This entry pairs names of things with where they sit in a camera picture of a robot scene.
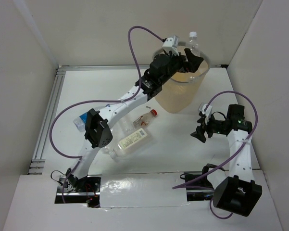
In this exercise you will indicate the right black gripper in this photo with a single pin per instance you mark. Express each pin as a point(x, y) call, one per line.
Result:
point(200, 134)

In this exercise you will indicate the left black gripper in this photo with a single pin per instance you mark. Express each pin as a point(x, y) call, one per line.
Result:
point(182, 59)

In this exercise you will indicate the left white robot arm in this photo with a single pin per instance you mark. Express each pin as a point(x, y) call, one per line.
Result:
point(99, 123)

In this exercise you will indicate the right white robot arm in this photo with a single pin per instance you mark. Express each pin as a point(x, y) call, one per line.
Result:
point(236, 191)

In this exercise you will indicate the beige mesh waste bin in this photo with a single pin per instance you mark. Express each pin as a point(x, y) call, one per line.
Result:
point(179, 92)

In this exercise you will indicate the red cap dirty bottle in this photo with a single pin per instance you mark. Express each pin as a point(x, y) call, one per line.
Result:
point(145, 119)

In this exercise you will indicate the square bottle beige label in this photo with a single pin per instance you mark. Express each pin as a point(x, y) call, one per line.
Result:
point(127, 146)

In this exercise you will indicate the white front cover panel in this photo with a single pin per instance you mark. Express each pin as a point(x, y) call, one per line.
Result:
point(141, 190)

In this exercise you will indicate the clear crushed bottle left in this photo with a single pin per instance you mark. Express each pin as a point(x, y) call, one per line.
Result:
point(108, 149)

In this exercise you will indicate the blue cap labelled bottle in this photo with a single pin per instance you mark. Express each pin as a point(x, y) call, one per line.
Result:
point(80, 122)

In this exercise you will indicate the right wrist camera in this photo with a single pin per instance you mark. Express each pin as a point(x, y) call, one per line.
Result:
point(205, 112)

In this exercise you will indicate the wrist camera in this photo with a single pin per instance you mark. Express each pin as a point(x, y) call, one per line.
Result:
point(205, 112)
point(170, 45)

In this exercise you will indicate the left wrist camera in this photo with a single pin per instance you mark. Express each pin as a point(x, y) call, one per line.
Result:
point(170, 45)

